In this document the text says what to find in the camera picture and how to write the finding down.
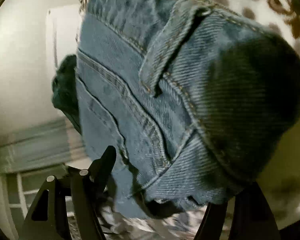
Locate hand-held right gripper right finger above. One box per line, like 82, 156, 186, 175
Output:
194, 182, 282, 240

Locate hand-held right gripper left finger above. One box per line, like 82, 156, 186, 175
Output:
19, 145, 117, 240

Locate blue denim pants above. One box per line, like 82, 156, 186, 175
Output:
75, 0, 300, 218

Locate striped curtain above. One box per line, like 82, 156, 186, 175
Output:
0, 119, 88, 175

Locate window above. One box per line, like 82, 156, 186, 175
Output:
5, 171, 70, 230

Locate dark green blanket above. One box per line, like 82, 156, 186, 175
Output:
51, 54, 82, 136

